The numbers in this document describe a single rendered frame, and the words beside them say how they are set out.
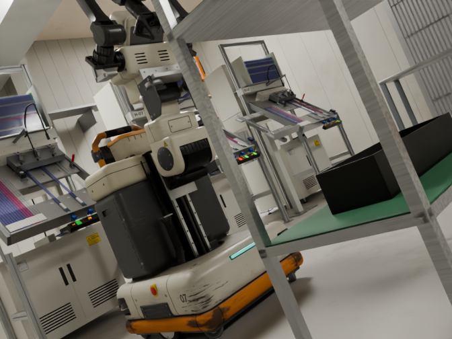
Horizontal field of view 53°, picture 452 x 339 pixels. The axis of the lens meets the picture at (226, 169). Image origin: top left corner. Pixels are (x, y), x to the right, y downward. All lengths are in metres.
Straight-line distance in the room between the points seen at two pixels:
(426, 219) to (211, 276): 1.03
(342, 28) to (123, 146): 1.43
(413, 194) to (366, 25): 6.06
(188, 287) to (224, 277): 0.16
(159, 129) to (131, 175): 0.28
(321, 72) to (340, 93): 0.45
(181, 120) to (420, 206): 1.27
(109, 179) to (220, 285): 0.67
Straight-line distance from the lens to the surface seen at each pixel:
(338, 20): 0.91
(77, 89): 7.02
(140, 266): 2.04
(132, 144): 2.16
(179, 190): 2.05
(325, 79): 7.25
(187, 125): 1.98
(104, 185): 2.05
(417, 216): 0.92
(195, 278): 1.73
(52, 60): 7.09
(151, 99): 1.86
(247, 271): 1.88
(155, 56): 2.03
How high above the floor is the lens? 0.54
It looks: 1 degrees up
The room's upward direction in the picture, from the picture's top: 23 degrees counter-clockwise
